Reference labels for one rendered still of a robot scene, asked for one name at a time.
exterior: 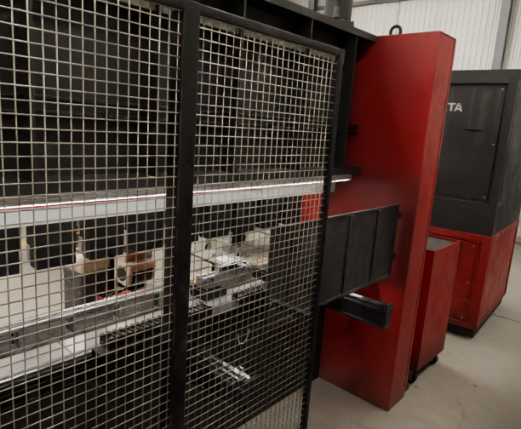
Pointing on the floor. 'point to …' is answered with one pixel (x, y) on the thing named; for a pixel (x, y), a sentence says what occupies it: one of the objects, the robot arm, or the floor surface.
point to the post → (177, 392)
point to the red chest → (433, 302)
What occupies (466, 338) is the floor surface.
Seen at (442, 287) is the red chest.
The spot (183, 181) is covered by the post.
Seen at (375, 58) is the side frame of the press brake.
